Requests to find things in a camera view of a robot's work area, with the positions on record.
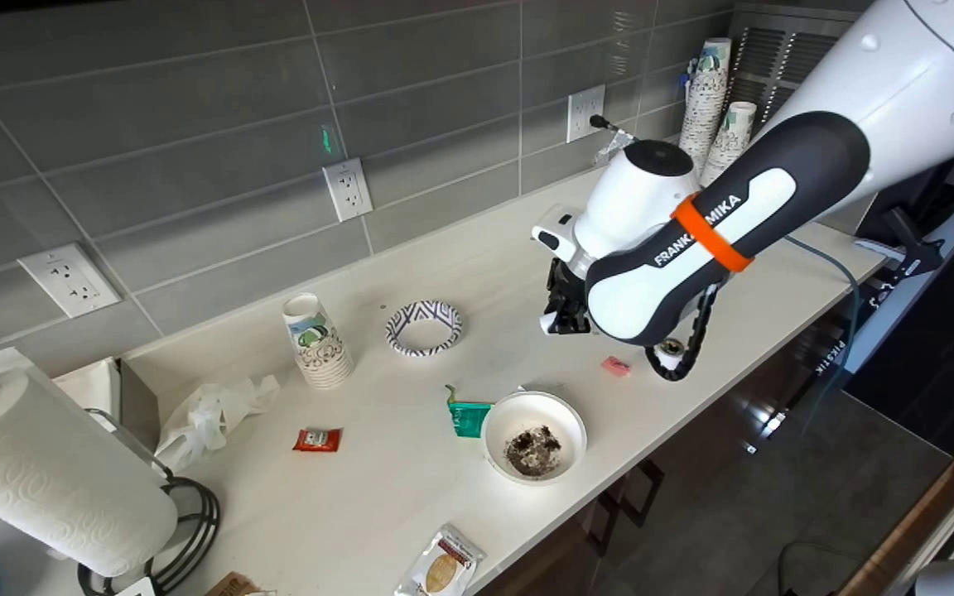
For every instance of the paper cup green print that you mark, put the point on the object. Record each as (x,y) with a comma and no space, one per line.
(315,343)

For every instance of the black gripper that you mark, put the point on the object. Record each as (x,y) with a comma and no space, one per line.
(570,290)

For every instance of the teal green sachet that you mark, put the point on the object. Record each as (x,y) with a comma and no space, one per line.
(468,418)

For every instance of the clear snack packet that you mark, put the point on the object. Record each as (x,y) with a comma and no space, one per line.
(442,563)

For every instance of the tall paper cup stack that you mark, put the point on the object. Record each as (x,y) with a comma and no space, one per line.
(706,96)

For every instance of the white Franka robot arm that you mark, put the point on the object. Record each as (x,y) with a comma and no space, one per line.
(920,88)

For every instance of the wide white wall outlet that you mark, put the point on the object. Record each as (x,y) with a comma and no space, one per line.
(581,111)

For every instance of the dark coffee grounds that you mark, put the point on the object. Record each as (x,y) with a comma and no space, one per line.
(534,449)

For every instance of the white paper towel roll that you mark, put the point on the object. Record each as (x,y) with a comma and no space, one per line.
(46,476)

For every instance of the white bowl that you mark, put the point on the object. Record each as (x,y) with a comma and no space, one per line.
(560,414)

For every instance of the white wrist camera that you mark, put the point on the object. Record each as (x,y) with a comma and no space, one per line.
(557,240)

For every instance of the wooden table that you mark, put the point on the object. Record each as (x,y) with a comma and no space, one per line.
(942,518)

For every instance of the crumpled clear plastic bag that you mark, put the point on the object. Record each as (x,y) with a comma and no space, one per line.
(215,414)

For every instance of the silver metal box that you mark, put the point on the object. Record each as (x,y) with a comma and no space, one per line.
(113,400)

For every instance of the short paper cup stack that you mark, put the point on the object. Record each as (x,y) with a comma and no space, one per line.
(735,133)

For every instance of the red sachet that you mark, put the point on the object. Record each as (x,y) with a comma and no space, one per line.
(315,442)

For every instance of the coffee pod green lid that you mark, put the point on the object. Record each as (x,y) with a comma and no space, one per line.
(670,355)

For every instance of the brown flat packet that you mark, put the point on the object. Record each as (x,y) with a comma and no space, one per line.
(236,586)

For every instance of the small pink sachet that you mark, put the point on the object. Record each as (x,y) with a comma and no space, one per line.
(618,368)

